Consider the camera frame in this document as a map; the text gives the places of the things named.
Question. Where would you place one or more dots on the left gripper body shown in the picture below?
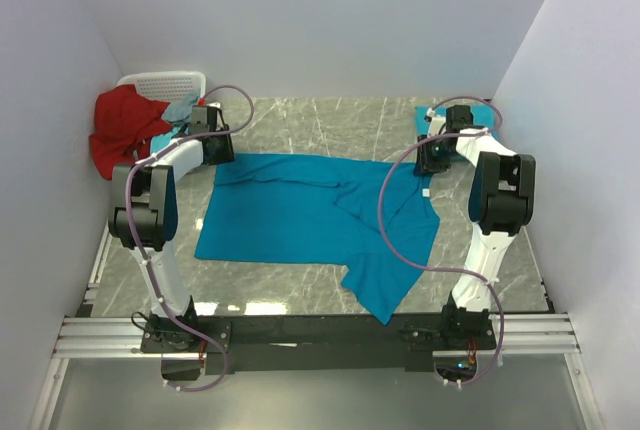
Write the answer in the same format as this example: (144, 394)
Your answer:
(224, 149)

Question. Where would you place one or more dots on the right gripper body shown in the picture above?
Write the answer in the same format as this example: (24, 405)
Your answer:
(433, 156)

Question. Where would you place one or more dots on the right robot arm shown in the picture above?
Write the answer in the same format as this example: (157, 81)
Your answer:
(500, 203)

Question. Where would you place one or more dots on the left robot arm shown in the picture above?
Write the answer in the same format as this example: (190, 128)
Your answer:
(144, 216)

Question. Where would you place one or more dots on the light blue t shirt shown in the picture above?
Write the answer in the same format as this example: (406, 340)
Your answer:
(177, 114)

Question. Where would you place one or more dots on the folded blue t shirt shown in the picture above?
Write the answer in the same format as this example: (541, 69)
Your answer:
(482, 116)

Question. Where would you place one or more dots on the white laundry basket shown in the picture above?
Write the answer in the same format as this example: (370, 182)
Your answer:
(160, 87)

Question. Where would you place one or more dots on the red t shirt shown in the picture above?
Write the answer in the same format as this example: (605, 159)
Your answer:
(124, 124)

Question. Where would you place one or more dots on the black base beam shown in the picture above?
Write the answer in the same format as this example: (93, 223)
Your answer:
(321, 342)

